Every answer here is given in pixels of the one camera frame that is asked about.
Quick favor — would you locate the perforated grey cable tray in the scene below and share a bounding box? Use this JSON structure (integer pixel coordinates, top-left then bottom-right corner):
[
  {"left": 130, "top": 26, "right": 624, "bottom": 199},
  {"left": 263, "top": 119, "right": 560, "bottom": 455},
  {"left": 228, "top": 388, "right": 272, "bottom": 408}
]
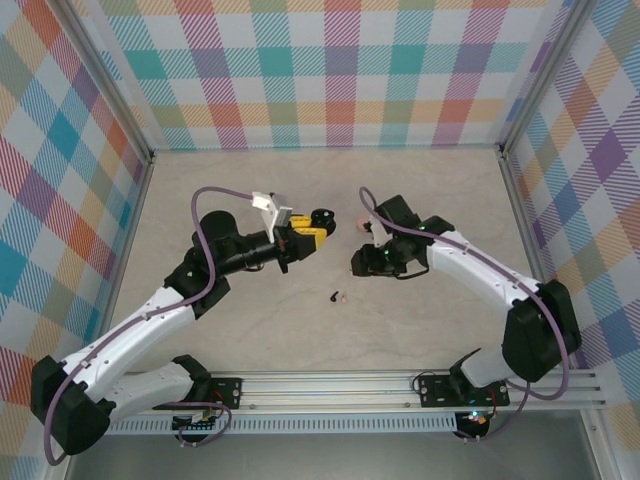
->
[{"left": 78, "top": 417, "right": 460, "bottom": 436}]

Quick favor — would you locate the aluminium side rail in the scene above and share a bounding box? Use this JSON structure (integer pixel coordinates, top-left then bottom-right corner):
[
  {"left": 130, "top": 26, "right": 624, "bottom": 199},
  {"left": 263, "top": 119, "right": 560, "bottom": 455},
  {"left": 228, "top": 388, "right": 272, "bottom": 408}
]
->
[
  {"left": 88, "top": 152, "right": 156, "bottom": 375},
  {"left": 498, "top": 149, "right": 572, "bottom": 370}
]

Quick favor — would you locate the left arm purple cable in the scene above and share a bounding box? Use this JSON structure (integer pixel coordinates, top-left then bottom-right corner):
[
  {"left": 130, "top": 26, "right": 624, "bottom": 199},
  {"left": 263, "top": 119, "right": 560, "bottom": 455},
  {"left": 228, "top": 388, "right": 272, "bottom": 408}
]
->
[{"left": 42, "top": 185, "right": 256, "bottom": 466}]

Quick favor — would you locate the aluminium frame post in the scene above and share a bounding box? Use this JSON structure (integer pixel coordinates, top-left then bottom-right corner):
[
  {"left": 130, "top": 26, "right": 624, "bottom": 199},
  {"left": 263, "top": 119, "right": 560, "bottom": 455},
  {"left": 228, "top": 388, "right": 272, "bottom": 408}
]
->
[
  {"left": 59, "top": 0, "right": 155, "bottom": 164},
  {"left": 498, "top": 0, "right": 590, "bottom": 161}
]

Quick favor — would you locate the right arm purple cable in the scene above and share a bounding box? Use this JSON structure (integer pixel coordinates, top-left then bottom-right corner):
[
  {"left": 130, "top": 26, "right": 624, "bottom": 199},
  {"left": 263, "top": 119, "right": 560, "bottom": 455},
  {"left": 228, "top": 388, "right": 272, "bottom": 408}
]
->
[{"left": 358, "top": 186, "right": 572, "bottom": 444}]

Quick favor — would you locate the long aluminium base rail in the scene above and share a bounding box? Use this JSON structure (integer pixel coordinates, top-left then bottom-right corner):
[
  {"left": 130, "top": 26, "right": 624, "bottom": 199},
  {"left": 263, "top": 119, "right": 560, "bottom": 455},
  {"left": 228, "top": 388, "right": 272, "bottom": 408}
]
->
[{"left": 54, "top": 368, "right": 609, "bottom": 414}]

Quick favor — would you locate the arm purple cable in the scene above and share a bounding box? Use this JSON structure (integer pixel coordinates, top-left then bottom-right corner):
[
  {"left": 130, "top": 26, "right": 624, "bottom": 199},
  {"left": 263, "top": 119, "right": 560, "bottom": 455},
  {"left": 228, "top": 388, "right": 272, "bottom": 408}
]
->
[
  {"left": 42, "top": 185, "right": 256, "bottom": 466},
  {"left": 358, "top": 186, "right": 572, "bottom": 444}
]

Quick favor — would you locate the grey metal panel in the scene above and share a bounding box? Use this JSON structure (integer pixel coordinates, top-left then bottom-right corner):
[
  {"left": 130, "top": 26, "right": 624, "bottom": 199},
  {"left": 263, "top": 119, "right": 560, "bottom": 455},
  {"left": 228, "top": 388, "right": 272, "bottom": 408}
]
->
[{"left": 64, "top": 432, "right": 604, "bottom": 480}]

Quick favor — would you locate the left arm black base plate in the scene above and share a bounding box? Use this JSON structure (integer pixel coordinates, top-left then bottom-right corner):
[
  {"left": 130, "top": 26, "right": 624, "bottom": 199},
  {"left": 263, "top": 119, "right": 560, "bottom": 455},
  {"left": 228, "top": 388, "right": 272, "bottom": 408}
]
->
[{"left": 151, "top": 377, "right": 244, "bottom": 412}]

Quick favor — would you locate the thin aluminium wall rail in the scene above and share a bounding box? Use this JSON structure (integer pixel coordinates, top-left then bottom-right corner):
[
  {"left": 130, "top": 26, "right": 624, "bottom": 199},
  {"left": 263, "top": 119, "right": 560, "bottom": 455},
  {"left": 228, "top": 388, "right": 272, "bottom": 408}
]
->
[{"left": 152, "top": 146, "right": 501, "bottom": 153}]

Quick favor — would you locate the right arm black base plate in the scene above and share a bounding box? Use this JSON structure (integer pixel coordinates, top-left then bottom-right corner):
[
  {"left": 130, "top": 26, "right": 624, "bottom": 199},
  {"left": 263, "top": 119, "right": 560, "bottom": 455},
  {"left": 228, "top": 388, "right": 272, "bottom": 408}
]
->
[{"left": 416, "top": 374, "right": 511, "bottom": 409}]

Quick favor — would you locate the right gripper thin black cable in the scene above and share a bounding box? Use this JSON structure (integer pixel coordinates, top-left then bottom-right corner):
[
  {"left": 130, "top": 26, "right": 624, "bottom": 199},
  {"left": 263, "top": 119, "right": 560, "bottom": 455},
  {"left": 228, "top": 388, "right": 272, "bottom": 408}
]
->
[{"left": 394, "top": 257, "right": 431, "bottom": 280}]

